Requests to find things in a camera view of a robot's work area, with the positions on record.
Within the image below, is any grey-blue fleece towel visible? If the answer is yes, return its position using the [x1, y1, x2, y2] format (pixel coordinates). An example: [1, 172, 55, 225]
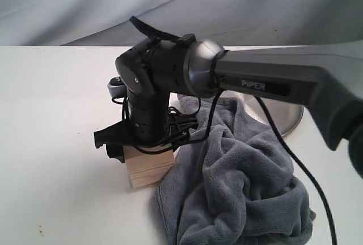
[154, 98, 315, 244]

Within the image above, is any white backdrop cloth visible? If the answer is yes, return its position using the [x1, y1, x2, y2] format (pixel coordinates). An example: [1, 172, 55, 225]
[1, 0, 362, 46]

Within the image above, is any black cable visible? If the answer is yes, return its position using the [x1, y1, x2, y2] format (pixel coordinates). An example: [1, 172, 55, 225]
[112, 49, 338, 245]

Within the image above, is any light wooden cube block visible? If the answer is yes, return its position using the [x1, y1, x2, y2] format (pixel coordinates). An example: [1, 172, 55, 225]
[124, 146, 175, 189]

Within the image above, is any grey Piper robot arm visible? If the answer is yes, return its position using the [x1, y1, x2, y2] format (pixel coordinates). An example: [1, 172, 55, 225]
[94, 35, 362, 174]

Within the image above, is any round stainless steel plate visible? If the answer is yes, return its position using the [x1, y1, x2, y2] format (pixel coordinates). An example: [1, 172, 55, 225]
[238, 91, 306, 138]

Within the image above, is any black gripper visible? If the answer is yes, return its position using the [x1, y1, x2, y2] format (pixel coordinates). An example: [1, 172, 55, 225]
[94, 88, 199, 163]

